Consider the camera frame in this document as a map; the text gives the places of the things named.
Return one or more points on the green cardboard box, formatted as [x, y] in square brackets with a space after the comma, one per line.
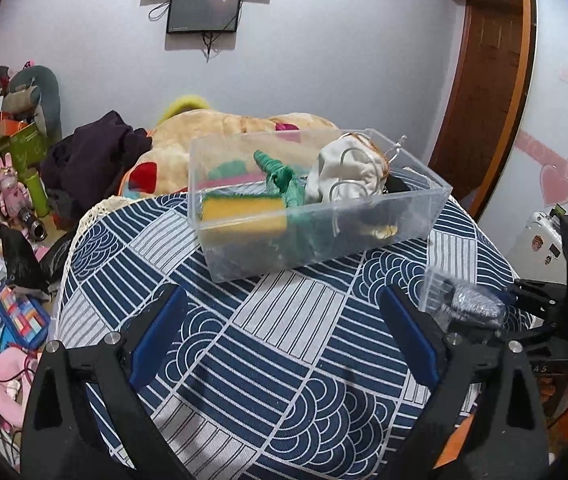
[28, 147]

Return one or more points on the white suitcase with stickers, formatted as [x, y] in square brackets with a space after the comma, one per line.
[537, 252]

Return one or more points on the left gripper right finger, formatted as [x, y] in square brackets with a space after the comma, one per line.
[417, 335]

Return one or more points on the yellow green pillow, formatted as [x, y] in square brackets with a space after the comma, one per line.
[182, 105]

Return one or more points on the green knitted cloth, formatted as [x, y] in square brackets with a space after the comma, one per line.
[281, 180]

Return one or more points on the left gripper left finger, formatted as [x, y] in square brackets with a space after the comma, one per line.
[149, 334]

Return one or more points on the white drawstring pouch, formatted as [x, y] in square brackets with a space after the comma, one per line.
[348, 168]

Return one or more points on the brown wooden door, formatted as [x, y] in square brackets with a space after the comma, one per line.
[486, 100]

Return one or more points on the small wall monitor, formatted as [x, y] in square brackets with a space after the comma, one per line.
[203, 16]

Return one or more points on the beige plush blanket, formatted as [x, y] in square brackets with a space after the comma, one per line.
[221, 145]

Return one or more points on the clear plastic storage box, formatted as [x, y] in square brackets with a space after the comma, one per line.
[412, 199]

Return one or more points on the yellow sponge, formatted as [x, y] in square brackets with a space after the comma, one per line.
[230, 216]

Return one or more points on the dark purple clothing pile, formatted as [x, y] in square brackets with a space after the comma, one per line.
[86, 167]

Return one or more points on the pink plush toy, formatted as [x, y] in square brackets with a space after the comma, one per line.
[17, 369]

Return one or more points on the grey glitter bag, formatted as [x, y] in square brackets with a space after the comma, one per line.
[451, 300]

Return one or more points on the blue white patterned bedspread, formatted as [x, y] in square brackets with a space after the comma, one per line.
[291, 375]

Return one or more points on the grey green plush toy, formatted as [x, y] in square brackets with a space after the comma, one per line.
[34, 93]

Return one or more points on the pink bunny doll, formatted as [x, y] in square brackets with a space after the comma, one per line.
[14, 196]

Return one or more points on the colourful blue book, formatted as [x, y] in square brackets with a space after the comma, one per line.
[24, 318]

